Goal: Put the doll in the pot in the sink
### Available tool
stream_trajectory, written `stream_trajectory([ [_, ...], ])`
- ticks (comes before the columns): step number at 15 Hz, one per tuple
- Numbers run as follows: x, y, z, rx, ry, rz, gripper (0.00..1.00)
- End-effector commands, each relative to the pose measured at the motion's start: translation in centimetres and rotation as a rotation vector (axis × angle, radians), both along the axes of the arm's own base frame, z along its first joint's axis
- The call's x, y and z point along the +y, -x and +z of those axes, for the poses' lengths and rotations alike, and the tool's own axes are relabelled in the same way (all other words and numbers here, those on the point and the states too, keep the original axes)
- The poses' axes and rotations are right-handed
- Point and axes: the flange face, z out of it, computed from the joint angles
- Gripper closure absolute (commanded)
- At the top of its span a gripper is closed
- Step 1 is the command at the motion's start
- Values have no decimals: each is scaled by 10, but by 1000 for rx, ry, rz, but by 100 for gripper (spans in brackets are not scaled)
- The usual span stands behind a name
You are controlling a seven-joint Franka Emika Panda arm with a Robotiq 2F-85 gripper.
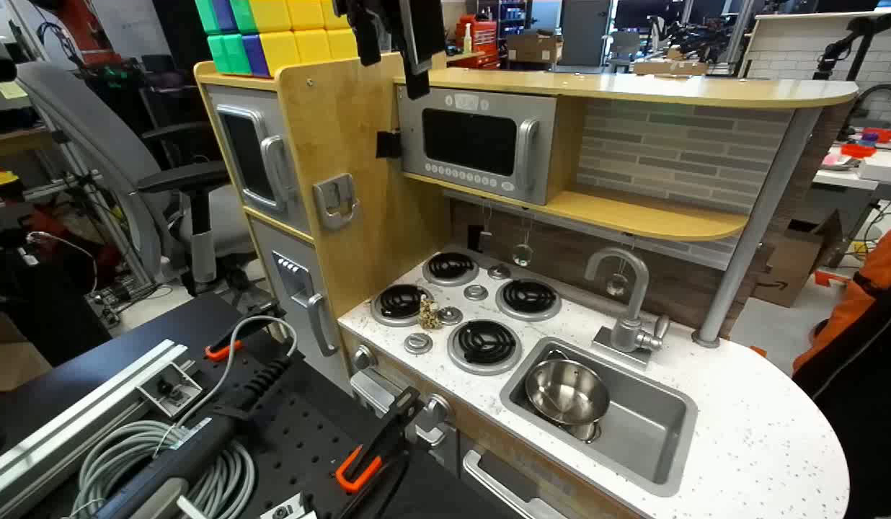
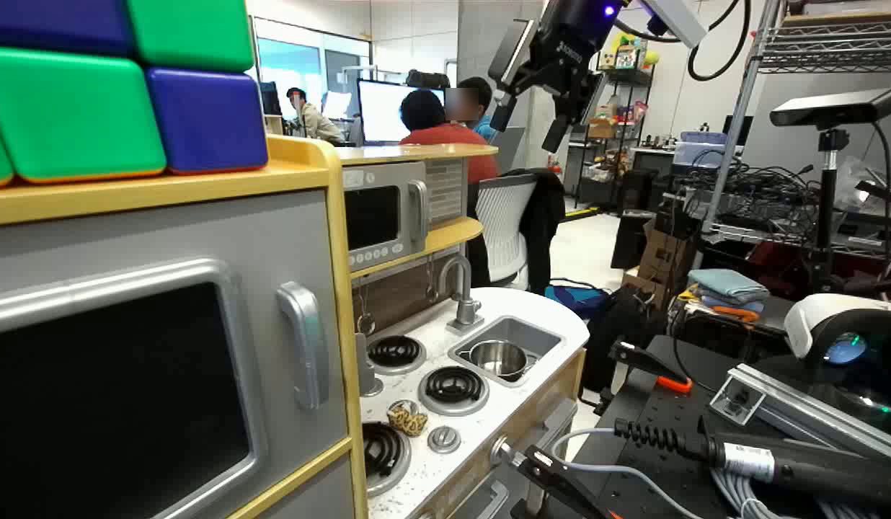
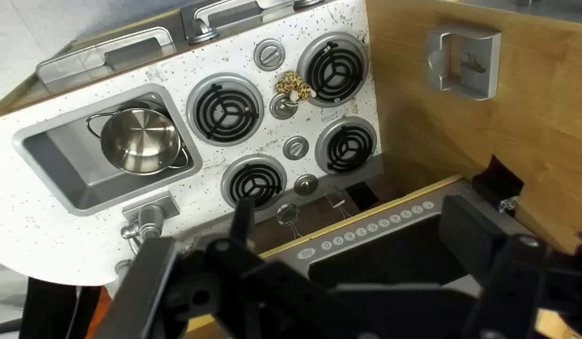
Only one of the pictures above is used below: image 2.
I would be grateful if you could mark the black burner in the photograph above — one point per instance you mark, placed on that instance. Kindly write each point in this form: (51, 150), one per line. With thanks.
(388, 457)
(455, 391)
(397, 353)

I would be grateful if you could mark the green block left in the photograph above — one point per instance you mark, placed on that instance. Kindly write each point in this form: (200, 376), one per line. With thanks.
(77, 117)

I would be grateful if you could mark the person in red shirt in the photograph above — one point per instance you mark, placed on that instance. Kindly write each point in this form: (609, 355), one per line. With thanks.
(423, 112)

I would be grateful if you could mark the toy oven door upper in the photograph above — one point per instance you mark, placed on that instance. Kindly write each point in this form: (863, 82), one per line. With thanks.
(150, 392)

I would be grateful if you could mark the grey toy faucet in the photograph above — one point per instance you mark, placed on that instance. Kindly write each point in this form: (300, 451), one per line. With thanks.
(465, 307)

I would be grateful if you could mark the green block top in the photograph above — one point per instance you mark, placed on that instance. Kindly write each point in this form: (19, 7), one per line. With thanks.
(192, 32)

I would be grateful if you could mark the black clamp orange handle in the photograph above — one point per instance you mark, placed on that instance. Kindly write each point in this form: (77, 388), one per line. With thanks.
(665, 376)

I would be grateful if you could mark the blue block top left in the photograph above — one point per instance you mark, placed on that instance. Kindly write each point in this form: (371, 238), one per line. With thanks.
(67, 23)

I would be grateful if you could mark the green block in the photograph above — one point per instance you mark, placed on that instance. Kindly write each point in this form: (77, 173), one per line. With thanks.
(77, 117)
(192, 32)

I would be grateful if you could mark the grey toy sink basin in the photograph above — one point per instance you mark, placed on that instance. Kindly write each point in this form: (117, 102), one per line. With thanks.
(535, 342)

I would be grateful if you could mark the black burner front left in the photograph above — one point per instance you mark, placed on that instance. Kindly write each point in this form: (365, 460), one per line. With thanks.
(388, 457)

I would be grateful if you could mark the steel pot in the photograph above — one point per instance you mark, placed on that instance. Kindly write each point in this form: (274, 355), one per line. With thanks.
(501, 357)

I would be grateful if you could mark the black burner back right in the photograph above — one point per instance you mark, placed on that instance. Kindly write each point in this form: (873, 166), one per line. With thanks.
(397, 353)

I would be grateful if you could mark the toy microwave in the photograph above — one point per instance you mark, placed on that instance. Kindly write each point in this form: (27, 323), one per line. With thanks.
(388, 212)

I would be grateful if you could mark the small tan doll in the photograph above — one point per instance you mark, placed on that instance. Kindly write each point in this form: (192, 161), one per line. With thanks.
(407, 419)

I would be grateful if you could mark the toy kitchen unit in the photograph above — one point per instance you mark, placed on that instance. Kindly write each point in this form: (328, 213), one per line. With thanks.
(286, 222)

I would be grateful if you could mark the person in blue shirt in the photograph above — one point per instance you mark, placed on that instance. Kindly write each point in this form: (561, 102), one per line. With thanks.
(471, 108)

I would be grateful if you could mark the blue block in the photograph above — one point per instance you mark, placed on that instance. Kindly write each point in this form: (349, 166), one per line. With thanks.
(67, 23)
(208, 120)

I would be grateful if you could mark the black burner front right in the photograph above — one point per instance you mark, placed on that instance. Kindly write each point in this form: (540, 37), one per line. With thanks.
(455, 391)

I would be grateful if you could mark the aluminium extrusion rail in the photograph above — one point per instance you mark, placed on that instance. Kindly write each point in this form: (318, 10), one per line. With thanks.
(752, 392)

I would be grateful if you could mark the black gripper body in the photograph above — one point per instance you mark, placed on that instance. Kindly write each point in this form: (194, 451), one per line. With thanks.
(551, 53)

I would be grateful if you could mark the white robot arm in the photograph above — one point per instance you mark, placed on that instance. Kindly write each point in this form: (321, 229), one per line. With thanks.
(551, 53)

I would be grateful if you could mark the person at far desk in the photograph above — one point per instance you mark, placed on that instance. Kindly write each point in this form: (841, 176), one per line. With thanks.
(313, 121)

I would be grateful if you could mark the cardboard box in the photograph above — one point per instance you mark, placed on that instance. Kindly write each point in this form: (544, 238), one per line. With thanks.
(665, 259)

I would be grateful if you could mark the blue block right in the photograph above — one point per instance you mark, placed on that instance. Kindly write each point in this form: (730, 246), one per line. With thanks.
(208, 120)

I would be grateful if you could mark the camera on black stand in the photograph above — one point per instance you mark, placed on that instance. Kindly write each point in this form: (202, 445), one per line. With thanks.
(828, 117)

